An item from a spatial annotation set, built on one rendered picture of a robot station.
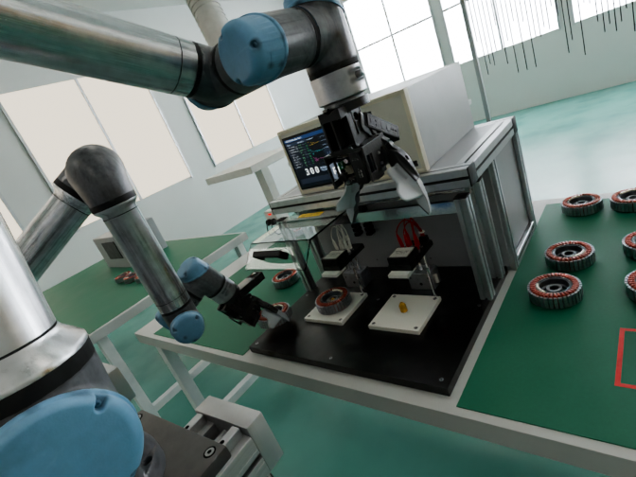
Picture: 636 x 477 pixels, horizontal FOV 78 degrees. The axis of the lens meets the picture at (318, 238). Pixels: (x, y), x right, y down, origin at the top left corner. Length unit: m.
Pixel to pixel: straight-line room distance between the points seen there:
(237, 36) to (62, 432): 0.41
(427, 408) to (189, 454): 0.48
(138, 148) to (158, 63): 5.38
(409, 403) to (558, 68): 6.70
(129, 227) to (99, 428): 0.61
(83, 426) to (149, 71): 0.40
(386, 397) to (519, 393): 0.26
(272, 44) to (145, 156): 5.48
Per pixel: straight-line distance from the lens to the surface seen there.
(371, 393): 0.95
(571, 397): 0.87
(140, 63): 0.56
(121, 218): 0.91
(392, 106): 1.01
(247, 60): 0.50
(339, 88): 0.58
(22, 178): 5.45
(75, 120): 5.75
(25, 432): 0.34
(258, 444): 0.66
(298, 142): 1.20
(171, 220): 5.96
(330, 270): 1.23
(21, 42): 0.54
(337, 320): 1.17
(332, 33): 0.58
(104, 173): 0.91
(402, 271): 1.08
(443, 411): 0.87
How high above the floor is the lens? 1.37
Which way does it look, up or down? 19 degrees down
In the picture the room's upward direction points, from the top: 22 degrees counter-clockwise
